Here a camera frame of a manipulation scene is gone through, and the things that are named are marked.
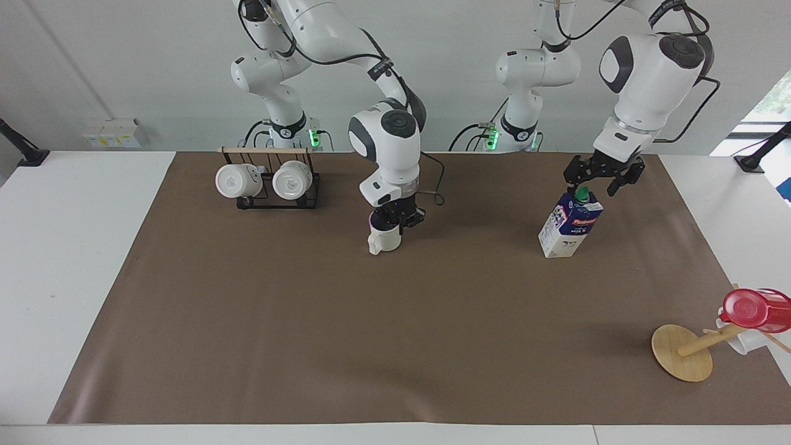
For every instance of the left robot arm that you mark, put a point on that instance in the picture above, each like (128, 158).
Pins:
(649, 80)

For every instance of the blue and white milk carton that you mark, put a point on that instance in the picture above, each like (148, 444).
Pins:
(568, 228)

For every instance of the white cup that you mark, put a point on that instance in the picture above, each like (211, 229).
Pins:
(291, 180)
(236, 181)
(746, 341)
(385, 241)

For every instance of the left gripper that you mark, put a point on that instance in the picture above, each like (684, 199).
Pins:
(605, 167)

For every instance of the window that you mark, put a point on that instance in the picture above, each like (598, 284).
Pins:
(766, 105)

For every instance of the black stand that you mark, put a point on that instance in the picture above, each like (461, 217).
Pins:
(28, 156)
(751, 162)

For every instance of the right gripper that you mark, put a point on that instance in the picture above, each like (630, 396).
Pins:
(406, 214)

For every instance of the bamboo mug tree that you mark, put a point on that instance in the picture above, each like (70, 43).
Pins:
(681, 352)

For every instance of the red transparent cup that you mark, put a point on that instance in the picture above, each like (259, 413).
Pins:
(751, 309)

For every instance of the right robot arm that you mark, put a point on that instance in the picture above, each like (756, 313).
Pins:
(383, 154)

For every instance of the white wall socket box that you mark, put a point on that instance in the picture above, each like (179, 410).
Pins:
(111, 133)

